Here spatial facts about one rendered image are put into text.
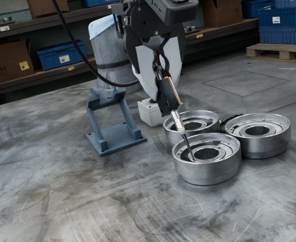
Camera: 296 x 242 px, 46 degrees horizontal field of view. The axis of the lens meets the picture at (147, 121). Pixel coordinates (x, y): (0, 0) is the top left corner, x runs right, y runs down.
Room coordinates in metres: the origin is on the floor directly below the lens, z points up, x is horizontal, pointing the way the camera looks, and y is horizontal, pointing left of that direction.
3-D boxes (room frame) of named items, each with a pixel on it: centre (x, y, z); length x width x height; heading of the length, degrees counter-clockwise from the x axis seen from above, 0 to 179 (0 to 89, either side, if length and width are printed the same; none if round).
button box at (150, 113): (0.77, -0.03, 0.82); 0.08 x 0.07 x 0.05; 18
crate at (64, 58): (4.13, 0.82, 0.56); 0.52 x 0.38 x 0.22; 105
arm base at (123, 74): (1.10, 0.06, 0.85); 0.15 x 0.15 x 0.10
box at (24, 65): (3.94, 1.33, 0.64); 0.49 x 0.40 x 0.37; 113
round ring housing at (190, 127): (0.61, -0.08, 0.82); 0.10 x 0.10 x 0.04
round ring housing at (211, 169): (0.49, -0.08, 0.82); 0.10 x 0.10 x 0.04
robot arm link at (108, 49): (1.10, 0.06, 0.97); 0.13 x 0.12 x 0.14; 86
